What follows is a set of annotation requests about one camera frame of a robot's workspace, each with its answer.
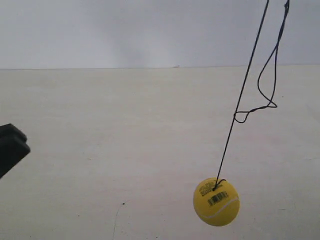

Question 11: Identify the yellow tennis ball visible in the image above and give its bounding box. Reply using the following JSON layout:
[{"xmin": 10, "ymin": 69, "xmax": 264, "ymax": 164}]
[{"xmin": 193, "ymin": 177, "xmax": 240, "ymax": 227}]

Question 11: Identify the black hanging string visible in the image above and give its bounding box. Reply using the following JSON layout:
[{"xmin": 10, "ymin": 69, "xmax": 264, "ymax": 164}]
[{"xmin": 212, "ymin": 0, "xmax": 291, "ymax": 191}]

